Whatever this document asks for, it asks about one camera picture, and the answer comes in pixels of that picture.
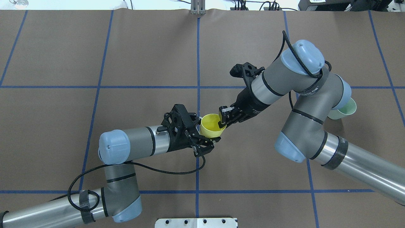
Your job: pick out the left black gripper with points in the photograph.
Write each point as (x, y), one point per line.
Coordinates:
(178, 143)

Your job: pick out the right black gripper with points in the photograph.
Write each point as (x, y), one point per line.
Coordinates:
(247, 103)

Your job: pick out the yellow plastic cup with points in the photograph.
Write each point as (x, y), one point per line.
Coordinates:
(210, 127)

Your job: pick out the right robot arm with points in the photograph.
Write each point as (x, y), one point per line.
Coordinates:
(301, 68)

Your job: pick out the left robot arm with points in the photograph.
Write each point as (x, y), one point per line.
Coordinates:
(120, 198)

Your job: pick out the pale green plastic cup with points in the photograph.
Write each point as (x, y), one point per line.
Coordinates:
(347, 110)

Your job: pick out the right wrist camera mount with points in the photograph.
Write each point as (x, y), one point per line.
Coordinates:
(246, 71)

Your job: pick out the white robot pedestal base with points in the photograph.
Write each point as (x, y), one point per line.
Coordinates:
(196, 223)

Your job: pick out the aluminium frame post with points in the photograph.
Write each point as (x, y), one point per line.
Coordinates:
(197, 7)

